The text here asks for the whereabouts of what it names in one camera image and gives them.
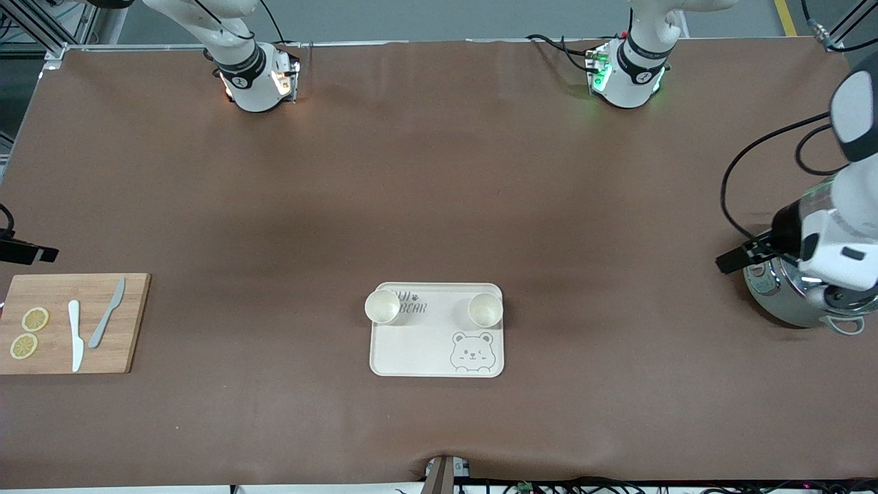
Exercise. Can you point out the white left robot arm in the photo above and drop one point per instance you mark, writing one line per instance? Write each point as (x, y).
(627, 82)

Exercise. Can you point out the cream bear print tray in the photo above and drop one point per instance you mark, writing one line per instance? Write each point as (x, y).
(425, 350)

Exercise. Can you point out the yellow lemon slice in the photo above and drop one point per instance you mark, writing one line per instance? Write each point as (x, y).
(23, 346)
(35, 319)

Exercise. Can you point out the brown table cover sheet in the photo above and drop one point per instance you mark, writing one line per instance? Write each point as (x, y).
(439, 171)

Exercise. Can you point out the white plastic knife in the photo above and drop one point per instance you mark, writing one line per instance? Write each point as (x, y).
(75, 336)

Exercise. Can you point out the glass pot lid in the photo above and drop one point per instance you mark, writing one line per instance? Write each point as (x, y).
(789, 274)

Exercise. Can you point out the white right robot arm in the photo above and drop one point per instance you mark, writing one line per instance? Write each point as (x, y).
(247, 89)

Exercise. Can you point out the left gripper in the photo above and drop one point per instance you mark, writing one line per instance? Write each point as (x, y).
(783, 230)

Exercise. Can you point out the grey plastic knife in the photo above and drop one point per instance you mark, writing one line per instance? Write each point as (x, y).
(103, 326)

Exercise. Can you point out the grey-green cooking pot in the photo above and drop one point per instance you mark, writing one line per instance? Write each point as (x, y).
(775, 302)

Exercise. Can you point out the white plastic cup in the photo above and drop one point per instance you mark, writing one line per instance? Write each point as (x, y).
(485, 310)
(382, 307)

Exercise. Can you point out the aluminium frame strut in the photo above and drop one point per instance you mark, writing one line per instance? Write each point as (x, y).
(838, 45)
(56, 53)

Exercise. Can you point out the bamboo cutting board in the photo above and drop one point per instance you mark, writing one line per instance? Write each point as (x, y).
(116, 357)

